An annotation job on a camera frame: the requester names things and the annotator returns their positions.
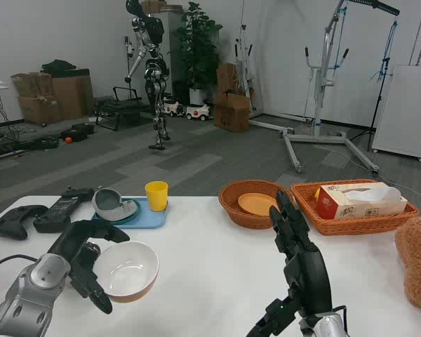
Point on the green plate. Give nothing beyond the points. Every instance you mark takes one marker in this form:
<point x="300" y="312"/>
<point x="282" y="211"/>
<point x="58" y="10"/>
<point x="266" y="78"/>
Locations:
<point x="136" y="210"/>

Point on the blue plastic tray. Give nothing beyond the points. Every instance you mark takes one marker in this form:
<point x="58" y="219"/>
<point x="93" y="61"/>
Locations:
<point x="149" y="219"/>

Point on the grey slotted bowl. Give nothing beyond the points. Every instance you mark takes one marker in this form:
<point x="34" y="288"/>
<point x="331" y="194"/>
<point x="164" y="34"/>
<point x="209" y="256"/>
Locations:
<point x="107" y="205"/>

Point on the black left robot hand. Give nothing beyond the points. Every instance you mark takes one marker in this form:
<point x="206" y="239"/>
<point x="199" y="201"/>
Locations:
<point x="73" y="242"/>

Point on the rectangular wicker basket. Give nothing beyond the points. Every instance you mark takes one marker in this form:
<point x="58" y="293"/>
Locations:
<point x="354" y="224"/>

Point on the black equipment on floor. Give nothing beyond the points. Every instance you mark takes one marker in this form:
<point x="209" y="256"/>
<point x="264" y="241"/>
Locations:
<point x="42" y="142"/>

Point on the white and orange plastic bowl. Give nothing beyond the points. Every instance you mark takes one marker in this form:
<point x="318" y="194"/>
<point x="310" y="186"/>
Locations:
<point x="128" y="270"/>

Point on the black tripod stand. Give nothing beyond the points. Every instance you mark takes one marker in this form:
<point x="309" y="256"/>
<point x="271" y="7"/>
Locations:
<point x="382" y="87"/>

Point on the yellow item behind tissue box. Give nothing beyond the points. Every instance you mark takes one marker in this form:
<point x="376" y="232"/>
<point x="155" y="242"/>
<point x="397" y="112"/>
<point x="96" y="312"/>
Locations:
<point x="317" y="194"/>

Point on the orange ball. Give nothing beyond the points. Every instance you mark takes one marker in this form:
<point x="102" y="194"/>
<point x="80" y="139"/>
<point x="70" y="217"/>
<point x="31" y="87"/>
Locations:
<point x="69" y="140"/>

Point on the black game controller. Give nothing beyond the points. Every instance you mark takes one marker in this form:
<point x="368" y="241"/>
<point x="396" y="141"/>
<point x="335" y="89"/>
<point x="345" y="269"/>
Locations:
<point x="12" y="221"/>

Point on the black battery pack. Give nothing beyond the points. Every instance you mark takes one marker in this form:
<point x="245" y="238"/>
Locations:
<point x="58" y="212"/>

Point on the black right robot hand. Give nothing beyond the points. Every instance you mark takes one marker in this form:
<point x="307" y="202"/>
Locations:
<point x="307" y="277"/>

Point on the stack of cardboard boxes with black bag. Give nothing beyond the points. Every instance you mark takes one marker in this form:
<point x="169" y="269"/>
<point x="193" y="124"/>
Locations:
<point x="59" y="94"/>

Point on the black low bench frame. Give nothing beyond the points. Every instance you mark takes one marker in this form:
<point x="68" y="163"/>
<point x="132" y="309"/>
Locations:
<point x="123" y="109"/>

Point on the red and white tissue box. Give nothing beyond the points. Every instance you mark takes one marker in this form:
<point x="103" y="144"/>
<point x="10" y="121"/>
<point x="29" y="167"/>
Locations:
<point x="340" y="205"/>

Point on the round wicker basket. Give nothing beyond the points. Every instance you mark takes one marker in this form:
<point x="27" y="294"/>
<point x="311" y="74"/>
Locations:
<point x="231" y="207"/>

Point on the yellow plastic cup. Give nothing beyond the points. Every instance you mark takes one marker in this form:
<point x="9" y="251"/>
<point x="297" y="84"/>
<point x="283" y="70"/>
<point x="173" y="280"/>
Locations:
<point x="156" y="196"/>

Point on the brown teddy bear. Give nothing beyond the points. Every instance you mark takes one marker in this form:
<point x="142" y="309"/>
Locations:
<point x="417" y="259"/>

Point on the grey tall cabinet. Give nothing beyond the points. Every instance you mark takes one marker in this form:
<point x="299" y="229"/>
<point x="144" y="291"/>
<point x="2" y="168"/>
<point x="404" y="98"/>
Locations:
<point x="168" y="42"/>

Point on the standing humanoid robot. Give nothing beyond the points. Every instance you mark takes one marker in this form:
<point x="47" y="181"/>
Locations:
<point x="153" y="70"/>

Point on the black carry case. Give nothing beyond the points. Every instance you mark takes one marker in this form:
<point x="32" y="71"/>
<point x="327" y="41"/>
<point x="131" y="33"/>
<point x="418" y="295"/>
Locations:
<point x="78" y="131"/>

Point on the potted green plant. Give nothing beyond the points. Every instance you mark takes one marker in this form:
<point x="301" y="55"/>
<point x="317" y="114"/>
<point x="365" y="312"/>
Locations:
<point x="196" y="52"/>

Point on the white gantry hoist frame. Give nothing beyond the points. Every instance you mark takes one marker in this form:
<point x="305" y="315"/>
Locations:
<point x="324" y="80"/>

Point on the tall cardboard boxes pile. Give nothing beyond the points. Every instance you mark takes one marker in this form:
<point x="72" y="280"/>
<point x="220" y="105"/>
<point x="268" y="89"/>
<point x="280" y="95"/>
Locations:
<point x="231" y="105"/>

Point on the small black device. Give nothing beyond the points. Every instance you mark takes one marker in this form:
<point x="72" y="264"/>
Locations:
<point x="78" y="193"/>

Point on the orange plastic plate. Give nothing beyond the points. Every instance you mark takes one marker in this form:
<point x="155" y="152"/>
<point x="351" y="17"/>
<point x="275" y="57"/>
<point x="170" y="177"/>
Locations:
<point x="256" y="205"/>

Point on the white toy car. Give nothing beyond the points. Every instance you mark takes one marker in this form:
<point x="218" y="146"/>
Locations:
<point x="198" y="113"/>
<point x="173" y="109"/>

